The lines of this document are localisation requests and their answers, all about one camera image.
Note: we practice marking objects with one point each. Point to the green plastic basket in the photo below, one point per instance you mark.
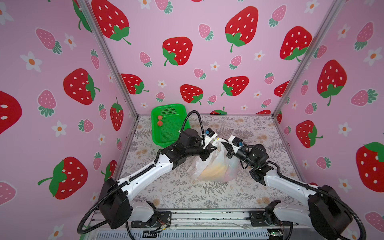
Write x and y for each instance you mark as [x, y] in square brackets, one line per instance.
[173, 118]

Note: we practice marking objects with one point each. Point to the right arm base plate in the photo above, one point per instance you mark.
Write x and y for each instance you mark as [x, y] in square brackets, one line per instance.
[266, 217]

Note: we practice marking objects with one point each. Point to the white lemon print plastic bag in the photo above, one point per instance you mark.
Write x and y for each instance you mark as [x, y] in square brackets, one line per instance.
[217, 168]

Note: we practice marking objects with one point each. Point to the aluminium front rail frame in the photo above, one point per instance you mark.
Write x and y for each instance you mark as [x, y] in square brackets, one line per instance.
[205, 224]

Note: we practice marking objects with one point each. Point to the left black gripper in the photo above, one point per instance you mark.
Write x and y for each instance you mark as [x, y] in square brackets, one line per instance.
[207, 149]

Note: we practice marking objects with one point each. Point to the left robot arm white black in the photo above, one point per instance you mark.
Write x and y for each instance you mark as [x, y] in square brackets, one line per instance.
[119, 208]

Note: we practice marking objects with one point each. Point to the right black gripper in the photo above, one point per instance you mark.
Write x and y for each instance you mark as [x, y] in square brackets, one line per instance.
[233, 149]

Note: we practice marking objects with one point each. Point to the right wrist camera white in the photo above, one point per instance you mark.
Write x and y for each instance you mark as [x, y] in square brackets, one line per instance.
[235, 141]

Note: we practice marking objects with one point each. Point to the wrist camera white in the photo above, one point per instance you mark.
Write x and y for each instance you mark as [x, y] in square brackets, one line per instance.
[210, 135]
[235, 141]

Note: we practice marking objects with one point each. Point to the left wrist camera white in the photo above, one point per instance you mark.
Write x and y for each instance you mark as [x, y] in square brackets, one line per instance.
[210, 135]

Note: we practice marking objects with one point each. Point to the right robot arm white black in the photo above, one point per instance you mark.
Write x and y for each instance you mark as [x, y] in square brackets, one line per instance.
[321, 207]

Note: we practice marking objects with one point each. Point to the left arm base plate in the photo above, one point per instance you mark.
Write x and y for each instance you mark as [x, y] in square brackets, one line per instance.
[157, 220]

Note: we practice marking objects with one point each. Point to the red fake cherries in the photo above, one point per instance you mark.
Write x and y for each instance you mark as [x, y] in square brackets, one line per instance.
[160, 121]

